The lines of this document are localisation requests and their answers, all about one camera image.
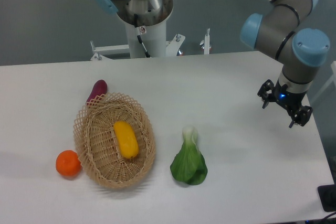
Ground yellow mango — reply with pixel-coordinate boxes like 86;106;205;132
113;121;139;159

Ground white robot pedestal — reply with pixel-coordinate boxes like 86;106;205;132
124;21;166;59

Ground orange tangerine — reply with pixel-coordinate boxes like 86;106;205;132
55;150;81;177

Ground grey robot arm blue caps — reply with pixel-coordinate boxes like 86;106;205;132
95;0;330;126

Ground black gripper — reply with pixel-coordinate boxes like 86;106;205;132
257;79;313;128

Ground black device at table edge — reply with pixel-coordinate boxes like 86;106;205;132
317;184;335;212

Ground white metal base frame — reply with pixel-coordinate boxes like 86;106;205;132
90;28;212;61

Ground woven wicker basket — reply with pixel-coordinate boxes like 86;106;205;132
73;93;155;189

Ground green bok choy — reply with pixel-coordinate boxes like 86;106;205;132
170;126;208;185

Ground black cable on pedestal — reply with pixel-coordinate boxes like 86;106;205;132
133;13;152;58

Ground purple eggplant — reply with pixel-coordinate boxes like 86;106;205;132
86;80;108;104

